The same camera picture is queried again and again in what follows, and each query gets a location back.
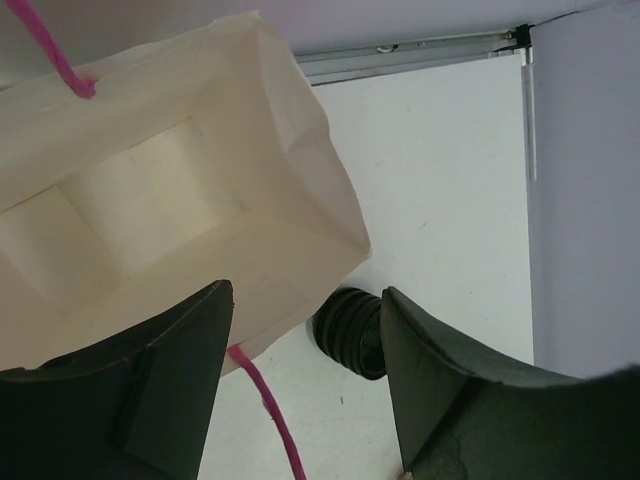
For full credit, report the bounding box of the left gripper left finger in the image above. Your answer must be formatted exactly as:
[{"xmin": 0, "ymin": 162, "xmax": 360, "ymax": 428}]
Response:
[{"xmin": 1, "ymin": 280, "xmax": 234, "ymax": 479}]

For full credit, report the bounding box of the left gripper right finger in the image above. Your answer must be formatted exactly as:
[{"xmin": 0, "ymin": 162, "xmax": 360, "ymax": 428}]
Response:
[{"xmin": 381, "ymin": 288, "xmax": 639, "ymax": 479}]

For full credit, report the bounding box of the cream and pink paper bag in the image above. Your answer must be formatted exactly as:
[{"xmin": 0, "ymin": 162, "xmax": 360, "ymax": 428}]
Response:
[{"xmin": 0, "ymin": 0, "xmax": 374, "ymax": 480}]

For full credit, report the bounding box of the stack of black lids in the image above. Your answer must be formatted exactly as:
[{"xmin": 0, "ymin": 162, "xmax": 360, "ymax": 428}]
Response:
[{"xmin": 312, "ymin": 287, "xmax": 387, "ymax": 381}]

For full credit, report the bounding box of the aluminium frame rail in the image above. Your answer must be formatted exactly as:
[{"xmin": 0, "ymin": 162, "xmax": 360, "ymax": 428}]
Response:
[{"xmin": 295, "ymin": 23, "xmax": 536, "ymax": 182}]

